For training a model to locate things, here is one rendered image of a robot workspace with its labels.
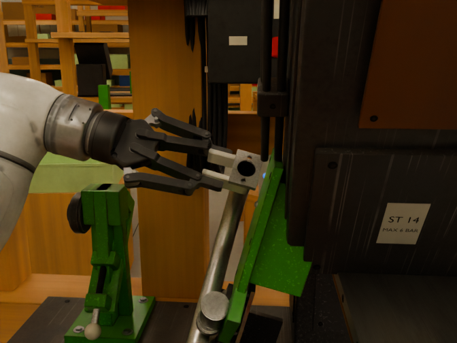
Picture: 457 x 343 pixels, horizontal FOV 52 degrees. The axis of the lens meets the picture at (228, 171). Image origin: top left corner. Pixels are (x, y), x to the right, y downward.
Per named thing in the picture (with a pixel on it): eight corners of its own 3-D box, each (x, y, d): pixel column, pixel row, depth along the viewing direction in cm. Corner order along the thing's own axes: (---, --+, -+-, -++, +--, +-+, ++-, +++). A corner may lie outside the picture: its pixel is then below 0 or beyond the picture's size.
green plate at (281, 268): (289, 335, 60) (342, 184, 54) (227, 318, 60) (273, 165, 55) (286, 292, 71) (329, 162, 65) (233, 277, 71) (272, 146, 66)
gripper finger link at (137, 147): (132, 139, 67) (128, 147, 67) (203, 171, 66) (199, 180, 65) (134, 153, 71) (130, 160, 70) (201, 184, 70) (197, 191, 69)
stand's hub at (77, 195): (80, 240, 82) (77, 199, 80) (63, 239, 82) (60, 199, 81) (96, 224, 89) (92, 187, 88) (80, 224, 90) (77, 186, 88)
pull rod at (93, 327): (98, 344, 78) (96, 313, 77) (82, 343, 78) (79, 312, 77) (109, 325, 83) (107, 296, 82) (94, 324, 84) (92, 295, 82)
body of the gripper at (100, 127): (80, 143, 64) (145, 162, 64) (103, 96, 68) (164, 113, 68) (88, 169, 70) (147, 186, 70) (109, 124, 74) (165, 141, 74)
